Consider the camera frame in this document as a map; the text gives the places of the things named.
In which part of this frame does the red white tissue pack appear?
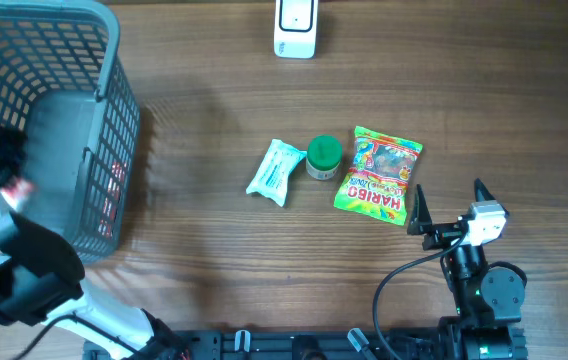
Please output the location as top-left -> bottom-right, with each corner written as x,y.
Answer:
0,177 -> 35,211

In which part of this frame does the black camera cable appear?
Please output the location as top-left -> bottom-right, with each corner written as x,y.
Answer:
372,230 -> 469,360

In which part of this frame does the red package in basket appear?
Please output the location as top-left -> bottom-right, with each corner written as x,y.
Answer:
98,162 -> 127,238

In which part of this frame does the mint green wipes pack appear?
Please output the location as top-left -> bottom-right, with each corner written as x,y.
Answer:
246,139 -> 307,207

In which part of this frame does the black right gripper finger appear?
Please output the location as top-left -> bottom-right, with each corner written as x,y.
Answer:
407,184 -> 433,235
473,178 -> 509,217

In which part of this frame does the grey plastic shopping basket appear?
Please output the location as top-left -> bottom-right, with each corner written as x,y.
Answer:
0,1 -> 140,264

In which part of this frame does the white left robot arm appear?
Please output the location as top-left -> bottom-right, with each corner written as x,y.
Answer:
0,190 -> 185,359

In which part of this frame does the green lid jar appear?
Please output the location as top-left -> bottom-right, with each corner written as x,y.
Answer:
306,134 -> 343,180

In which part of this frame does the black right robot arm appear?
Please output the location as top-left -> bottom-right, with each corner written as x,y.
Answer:
407,179 -> 528,360

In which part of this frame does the white barcode scanner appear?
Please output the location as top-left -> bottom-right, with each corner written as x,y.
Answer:
273,0 -> 319,59

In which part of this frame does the Haribo gummy candy bag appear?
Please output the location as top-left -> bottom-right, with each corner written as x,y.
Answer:
334,126 -> 423,226

